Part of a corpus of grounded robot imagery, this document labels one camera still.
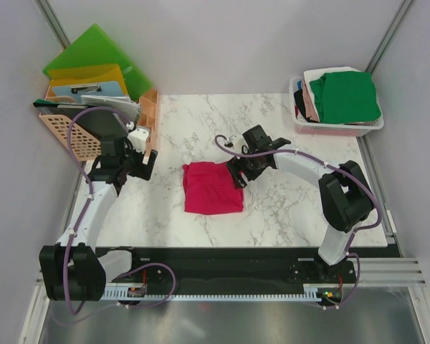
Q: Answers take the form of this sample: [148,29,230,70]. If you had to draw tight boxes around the green plastic folder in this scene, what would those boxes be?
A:
[43,24,153,100]

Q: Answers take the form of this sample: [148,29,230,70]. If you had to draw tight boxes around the right aluminium corner post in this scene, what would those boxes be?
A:
[365,0,416,74]

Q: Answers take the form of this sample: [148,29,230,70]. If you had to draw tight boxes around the green t shirt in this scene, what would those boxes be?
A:
[309,71,381,125]

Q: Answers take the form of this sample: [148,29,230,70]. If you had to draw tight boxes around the beige t shirt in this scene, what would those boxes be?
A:
[302,80,320,123]

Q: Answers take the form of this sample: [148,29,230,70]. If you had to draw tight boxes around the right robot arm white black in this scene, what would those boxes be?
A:
[214,125,379,282]

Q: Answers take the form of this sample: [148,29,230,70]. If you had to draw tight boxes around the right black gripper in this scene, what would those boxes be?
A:
[225,147,267,189]

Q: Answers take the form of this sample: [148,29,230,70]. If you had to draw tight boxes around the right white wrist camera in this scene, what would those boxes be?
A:
[224,135,242,149]

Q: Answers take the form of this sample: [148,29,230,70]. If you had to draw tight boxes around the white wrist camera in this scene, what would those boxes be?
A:
[126,122,151,153]
[224,135,242,149]

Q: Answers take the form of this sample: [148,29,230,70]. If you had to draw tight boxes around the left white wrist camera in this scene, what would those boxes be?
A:
[126,122,151,153]

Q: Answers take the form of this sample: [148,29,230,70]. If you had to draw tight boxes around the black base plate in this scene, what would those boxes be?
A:
[100,245,358,296]

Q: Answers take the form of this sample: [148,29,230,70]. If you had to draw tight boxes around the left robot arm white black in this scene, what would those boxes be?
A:
[39,130,158,302]

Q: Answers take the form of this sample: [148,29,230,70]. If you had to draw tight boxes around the white paper documents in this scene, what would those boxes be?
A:
[81,95,141,123]

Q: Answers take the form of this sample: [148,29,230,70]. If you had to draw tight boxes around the white slotted cable duct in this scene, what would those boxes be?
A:
[100,284,341,302]

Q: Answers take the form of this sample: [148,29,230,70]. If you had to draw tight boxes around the peach perforated file organizer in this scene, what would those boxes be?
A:
[36,84,160,161]

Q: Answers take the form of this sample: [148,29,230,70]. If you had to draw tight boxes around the white plastic laundry basket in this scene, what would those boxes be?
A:
[289,76,384,137]

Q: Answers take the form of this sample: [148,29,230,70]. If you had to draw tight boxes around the black folder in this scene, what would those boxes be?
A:
[33,99,128,139]

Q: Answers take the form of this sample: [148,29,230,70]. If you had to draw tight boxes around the yellow plastic folder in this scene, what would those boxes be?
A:
[48,64,128,95]

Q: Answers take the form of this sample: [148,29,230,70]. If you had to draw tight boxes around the black t shirt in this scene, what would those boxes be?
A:
[293,89,311,123]

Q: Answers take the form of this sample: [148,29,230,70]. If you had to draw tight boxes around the left aluminium corner post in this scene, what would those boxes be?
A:
[34,0,71,49]

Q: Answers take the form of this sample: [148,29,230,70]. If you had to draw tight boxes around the white t shirt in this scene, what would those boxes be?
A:
[303,67,359,110]

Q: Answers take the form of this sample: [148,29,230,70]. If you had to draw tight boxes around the aluminium corner post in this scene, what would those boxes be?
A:
[34,0,71,49]
[365,0,416,74]

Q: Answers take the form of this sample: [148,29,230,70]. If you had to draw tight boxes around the pink red t shirt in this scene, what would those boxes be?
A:
[182,161,244,215]

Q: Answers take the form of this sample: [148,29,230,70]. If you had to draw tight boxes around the blue clipboard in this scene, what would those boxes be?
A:
[52,81,124,98]

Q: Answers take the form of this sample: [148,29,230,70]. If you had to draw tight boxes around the aluminium frame rail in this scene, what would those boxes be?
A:
[35,256,429,287]

